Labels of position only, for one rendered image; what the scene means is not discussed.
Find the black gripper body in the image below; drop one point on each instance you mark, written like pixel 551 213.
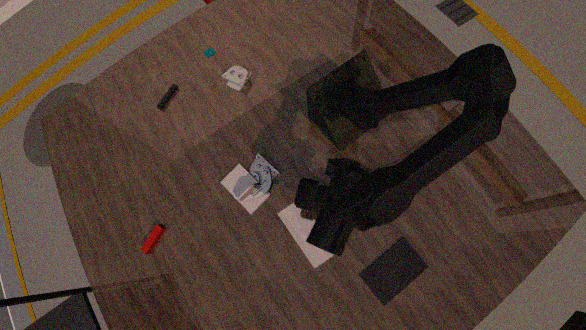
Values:
pixel 307 194

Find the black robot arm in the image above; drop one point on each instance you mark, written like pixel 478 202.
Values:
pixel 481 77

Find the red rectangular block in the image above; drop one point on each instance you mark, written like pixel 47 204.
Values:
pixel 153 239

